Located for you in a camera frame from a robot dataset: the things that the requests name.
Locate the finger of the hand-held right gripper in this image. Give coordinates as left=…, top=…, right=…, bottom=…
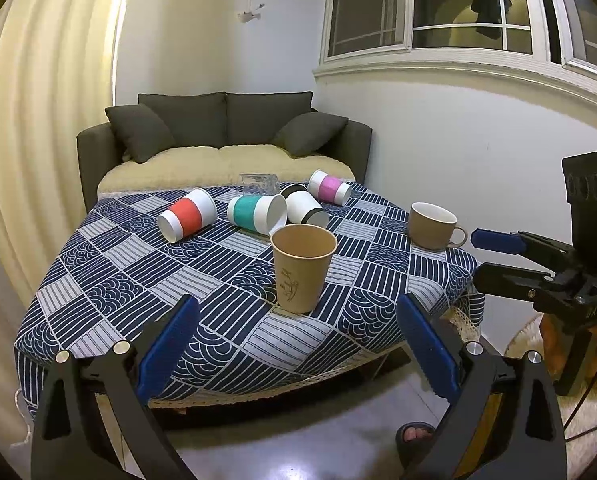
left=470, top=261, right=556, bottom=302
left=470, top=228, right=576, bottom=273

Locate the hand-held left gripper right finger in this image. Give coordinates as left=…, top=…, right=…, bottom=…
left=395, top=294, right=569, bottom=480

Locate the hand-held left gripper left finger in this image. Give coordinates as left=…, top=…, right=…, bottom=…
left=31, top=294, right=202, bottom=480

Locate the white cup with red band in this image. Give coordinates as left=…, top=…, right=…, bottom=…
left=157, top=187, right=216, bottom=244

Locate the brown paper cup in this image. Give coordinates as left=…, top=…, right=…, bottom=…
left=271, top=225, right=338, bottom=315

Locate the white cup with teal band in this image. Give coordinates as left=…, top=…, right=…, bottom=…
left=227, top=193, right=289, bottom=235

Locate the white cup with pink band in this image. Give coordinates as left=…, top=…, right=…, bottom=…
left=308, top=169, right=352, bottom=206

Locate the clear glass cup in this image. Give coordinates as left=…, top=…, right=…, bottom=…
left=239, top=173, right=280, bottom=197

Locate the white cup with black band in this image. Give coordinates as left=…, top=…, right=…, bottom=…
left=286, top=190, right=330, bottom=229

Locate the person's right hand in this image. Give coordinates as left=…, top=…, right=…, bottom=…
left=538, top=310, right=597, bottom=401

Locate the beige ceramic mug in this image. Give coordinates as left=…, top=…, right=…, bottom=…
left=408, top=202, right=468, bottom=250

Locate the blue patterned tablecloth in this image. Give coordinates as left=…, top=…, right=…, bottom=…
left=13, top=183, right=486, bottom=441

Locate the person's foot in slipper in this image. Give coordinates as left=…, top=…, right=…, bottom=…
left=395, top=421, right=436, bottom=468

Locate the cream fluffy rug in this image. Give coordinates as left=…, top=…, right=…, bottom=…
left=503, top=312, right=597, bottom=480

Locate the beige sofa blanket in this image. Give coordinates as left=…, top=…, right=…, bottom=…
left=97, top=144, right=356, bottom=198

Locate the dark grey throw pillow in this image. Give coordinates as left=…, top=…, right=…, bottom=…
left=271, top=111, right=349, bottom=157
left=104, top=104, right=176, bottom=163

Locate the dark grey sofa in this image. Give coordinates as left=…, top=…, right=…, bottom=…
left=76, top=91, right=374, bottom=213

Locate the dark hanging garment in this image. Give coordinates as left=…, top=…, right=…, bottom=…
left=471, top=0, right=514, bottom=41

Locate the white framed window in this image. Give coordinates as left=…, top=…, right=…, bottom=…
left=321, top=0, right=597, bottom=86

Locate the cream curtain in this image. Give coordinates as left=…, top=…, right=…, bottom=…
left=0, top=0, right=132, bottom=441

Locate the black cable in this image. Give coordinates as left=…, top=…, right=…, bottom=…
left=562, top=355, right=597, bottom=443

